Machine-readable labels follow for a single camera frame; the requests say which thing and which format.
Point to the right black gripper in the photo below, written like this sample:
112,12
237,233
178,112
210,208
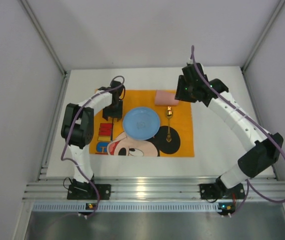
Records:
181,89

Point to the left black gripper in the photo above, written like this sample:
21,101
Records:
112,112

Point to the blue metal fork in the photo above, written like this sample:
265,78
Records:
112,130

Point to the pink plastic cup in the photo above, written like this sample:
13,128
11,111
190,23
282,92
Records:
165,98

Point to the gold ornate spoon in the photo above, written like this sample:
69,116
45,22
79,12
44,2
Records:
169,115

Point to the light blue plate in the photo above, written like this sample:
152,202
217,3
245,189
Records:
141,123

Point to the orange Mickey Mouse placemat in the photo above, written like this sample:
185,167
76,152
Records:
181,128

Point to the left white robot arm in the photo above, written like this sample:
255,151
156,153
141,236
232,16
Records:
78,127

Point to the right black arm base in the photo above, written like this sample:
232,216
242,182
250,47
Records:
212,192

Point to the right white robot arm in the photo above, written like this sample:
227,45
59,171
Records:
260,146

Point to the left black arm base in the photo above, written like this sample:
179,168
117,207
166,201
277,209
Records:
85,191

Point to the perforated cable duct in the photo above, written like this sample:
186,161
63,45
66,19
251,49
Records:
134,207

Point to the aluminium mounting rail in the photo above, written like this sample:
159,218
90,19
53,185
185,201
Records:
145,188

